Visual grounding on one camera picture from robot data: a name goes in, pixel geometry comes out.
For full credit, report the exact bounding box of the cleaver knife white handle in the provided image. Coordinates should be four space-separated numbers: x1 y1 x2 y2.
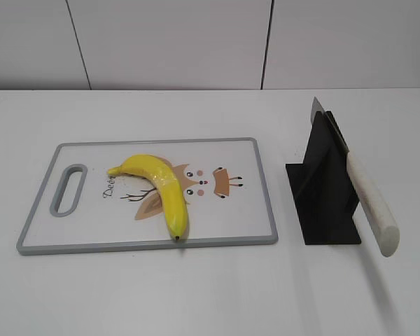
310 97 400 257

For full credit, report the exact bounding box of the yellow plastic banana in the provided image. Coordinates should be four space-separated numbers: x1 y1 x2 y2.
107 154 188 241

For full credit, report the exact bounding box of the black knife stand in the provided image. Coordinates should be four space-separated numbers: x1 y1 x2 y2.
286 111 361 245

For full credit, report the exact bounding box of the white cutting board grey rim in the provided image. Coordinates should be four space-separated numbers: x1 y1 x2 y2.
16 137 278 256

